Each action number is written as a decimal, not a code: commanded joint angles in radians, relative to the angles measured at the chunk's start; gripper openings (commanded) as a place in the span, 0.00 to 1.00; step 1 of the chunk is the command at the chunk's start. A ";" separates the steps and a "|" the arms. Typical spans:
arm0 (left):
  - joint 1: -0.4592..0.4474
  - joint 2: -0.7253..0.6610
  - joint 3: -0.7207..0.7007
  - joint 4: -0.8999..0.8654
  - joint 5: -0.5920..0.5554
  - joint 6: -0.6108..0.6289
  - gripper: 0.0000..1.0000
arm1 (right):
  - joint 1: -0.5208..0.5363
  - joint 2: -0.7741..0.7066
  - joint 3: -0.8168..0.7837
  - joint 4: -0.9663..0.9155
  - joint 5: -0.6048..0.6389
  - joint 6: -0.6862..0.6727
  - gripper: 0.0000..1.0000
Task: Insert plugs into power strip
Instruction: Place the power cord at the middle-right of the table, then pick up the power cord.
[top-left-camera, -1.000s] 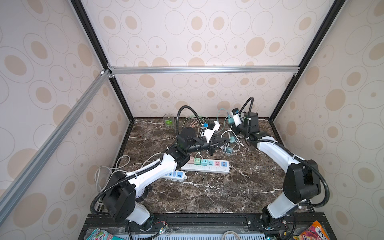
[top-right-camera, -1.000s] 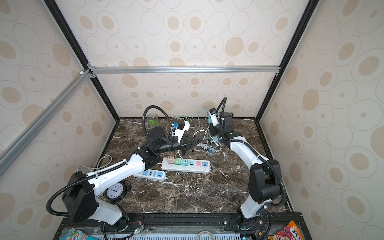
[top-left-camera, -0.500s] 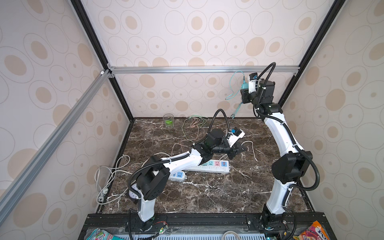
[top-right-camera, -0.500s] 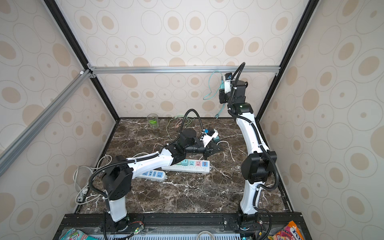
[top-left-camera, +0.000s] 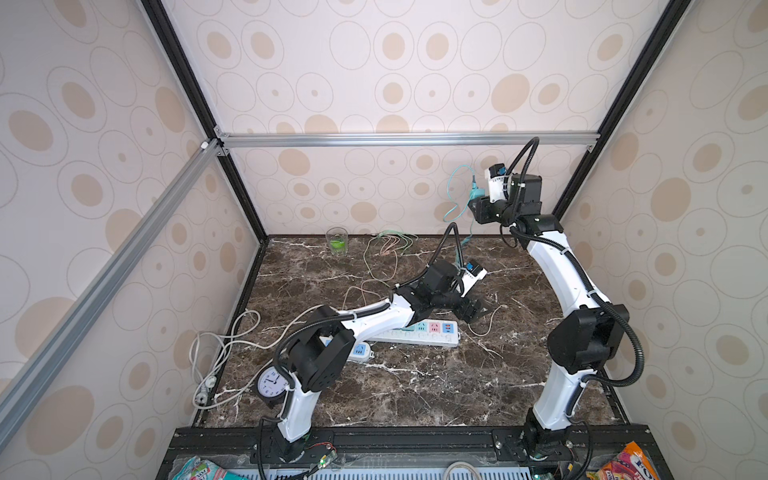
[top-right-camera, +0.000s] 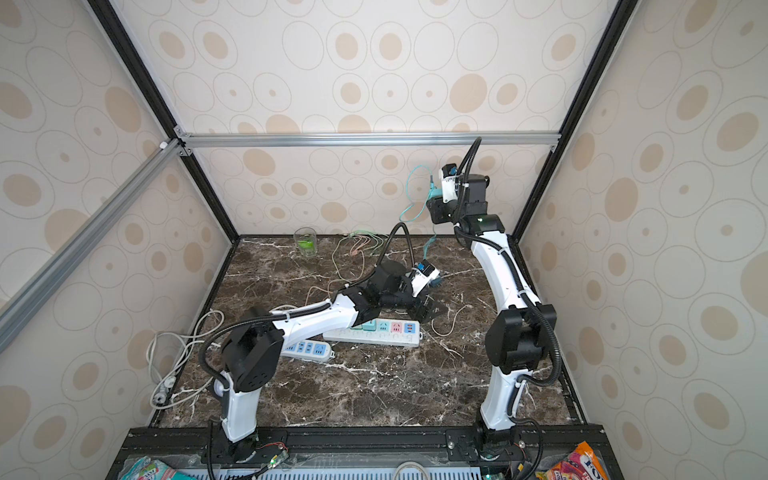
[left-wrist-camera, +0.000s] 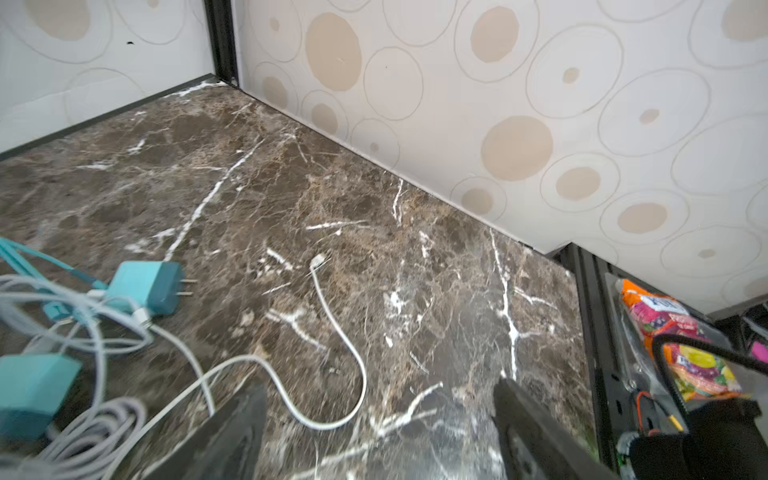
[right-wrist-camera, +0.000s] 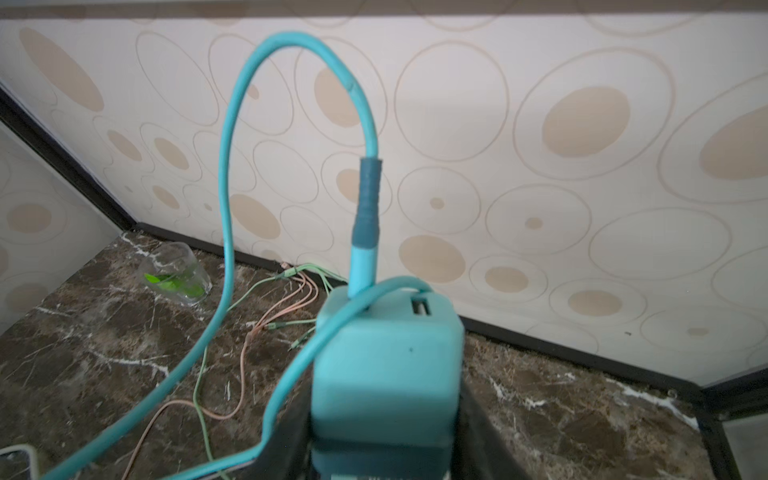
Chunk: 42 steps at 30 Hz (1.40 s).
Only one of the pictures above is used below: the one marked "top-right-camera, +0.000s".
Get pink charging cable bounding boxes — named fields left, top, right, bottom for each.
left=302, top=233, right=376, bottom=307

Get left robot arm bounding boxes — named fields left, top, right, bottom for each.
left=198, top=222, right=444, bottom=443

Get green snack bag left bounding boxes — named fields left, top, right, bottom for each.
left=120, top=456, right=194, bottom=480

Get multicolour white power strip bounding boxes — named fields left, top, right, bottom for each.
left=322, top=318, right=422, bottom=348

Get glass cup with green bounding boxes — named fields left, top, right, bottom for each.
left=293, top=227, right=317, bottom=257

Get teal charger plug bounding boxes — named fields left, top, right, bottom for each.
left=427, top=184, right=442, bottom=201
left=361, top=320, right=377, bottom=332

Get colourful snack bag right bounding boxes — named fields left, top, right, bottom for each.
left=535, top=442, right=609, bottom=480

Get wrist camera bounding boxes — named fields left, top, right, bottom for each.
left=440, top=163, right=460, bottom=203
left=410, top=259, right=440, bottom=297

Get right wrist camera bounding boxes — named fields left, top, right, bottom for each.
left=440, top=163, right=460, bottom=203

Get green charging cable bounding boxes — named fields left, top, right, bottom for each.
left=331, top=230, right=391, bottom=283

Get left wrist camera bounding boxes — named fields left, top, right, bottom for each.
left=410, top=259, right=440, bottom=297

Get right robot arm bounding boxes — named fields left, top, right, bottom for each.
left=426, top=137, right=563, bottom=433

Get teal multi-head cable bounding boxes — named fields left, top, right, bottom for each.
left=398, top=164, right=442, bottom=256

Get white power strip cords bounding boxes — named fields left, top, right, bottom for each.
left=146, top=308, right=226, bottom=410

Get blue white power strip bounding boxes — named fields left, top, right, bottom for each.
left=281, top=340, right=334, bottom=363

